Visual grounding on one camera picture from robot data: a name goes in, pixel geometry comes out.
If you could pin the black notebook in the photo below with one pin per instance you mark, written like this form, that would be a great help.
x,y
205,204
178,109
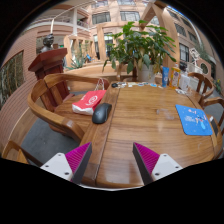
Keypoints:
x,y
214,125

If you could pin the white pump bottle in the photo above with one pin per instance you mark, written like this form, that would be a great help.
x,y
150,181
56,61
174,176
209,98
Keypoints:
x,y
185,81

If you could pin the tall wooden beam frame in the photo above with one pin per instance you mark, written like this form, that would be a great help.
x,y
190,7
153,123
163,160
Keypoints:
x,y
168,26

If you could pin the blue printed mouse pad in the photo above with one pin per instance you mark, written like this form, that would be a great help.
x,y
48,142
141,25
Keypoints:
x,y
193,120

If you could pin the green potted plant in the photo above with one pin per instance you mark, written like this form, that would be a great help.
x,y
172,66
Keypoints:
x,y
140,46

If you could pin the white abstract sculpture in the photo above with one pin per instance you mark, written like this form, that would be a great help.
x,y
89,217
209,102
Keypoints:
x,y
195,58

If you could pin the blue tube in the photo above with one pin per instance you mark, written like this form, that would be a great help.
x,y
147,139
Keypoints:
x,y
165,76

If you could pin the dark bust statue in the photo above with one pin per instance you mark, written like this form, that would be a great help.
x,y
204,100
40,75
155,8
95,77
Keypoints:
x,y
47,43

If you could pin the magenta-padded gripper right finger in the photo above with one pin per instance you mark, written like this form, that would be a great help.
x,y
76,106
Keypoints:
x,y
160,166

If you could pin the spiky green plant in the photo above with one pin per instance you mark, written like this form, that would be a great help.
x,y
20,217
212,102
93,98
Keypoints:
x,y
78,60

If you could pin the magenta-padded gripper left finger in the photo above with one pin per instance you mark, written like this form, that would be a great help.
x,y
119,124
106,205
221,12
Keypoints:
x,y
60,165

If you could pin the black computer mouse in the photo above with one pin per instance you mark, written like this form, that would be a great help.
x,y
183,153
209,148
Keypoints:
x,y
101,114

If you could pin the dark red wooden pedestal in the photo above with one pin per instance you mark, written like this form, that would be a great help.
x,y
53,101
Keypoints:
x,y
48,65

